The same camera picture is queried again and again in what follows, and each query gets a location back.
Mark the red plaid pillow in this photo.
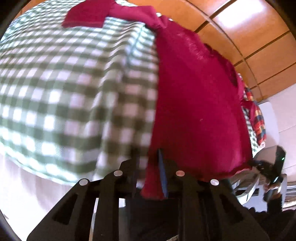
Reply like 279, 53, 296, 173
237, 74, 266, 146

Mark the crimson red garment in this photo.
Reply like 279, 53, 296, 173
62, 1, 252, 199

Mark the green white checkered bedsheet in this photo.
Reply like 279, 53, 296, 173
0, 0, 258, 186

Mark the person's right hand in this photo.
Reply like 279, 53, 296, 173
263, 179, 282, 202

